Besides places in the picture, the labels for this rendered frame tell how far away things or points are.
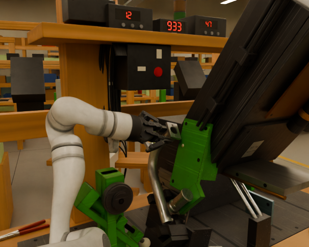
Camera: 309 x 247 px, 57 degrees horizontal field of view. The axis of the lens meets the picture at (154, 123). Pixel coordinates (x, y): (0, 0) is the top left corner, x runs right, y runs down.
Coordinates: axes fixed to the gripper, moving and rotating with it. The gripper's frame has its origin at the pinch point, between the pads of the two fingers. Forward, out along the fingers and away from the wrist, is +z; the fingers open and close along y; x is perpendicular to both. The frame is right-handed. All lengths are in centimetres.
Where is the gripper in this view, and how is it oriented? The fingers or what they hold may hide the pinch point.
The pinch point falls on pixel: (166, 134)
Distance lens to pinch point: 86.3
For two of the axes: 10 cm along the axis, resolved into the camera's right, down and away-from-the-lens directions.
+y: -2.0, -8.1, 5.5
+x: -5.3, 5.6, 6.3
